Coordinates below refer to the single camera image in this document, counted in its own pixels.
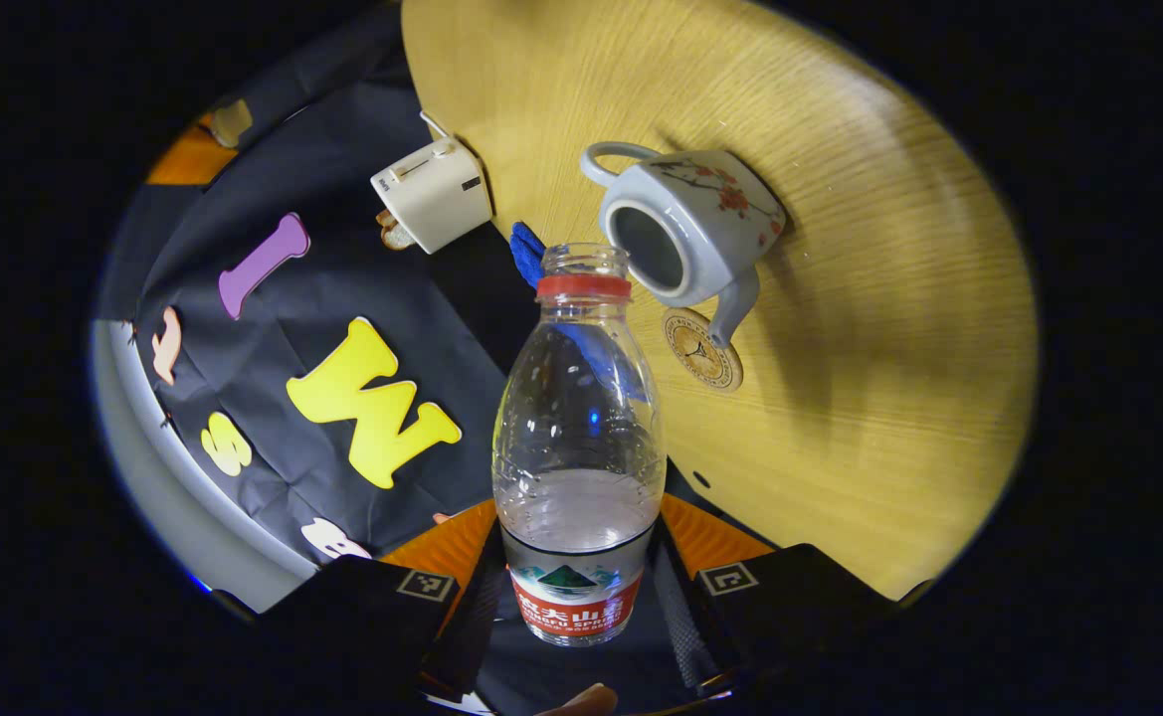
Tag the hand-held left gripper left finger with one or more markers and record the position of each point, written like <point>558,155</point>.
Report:
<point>472,617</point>

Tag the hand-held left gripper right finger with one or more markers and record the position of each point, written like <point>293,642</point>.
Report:
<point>685,617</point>

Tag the clear plastic water bottle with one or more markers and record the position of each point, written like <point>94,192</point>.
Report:
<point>579,447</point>

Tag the round wooden coaster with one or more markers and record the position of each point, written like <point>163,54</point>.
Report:
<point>705,353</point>

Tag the white floral teacup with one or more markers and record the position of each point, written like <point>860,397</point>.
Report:
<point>710,214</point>

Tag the black backdrop cloth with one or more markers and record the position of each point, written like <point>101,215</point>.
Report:
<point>243,408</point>

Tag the folded blue towel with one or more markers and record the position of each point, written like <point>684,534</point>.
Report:
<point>526,254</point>

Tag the bread slice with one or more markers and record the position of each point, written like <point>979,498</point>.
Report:
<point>394,234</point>

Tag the white toaster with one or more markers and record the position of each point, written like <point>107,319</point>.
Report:
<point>437,194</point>

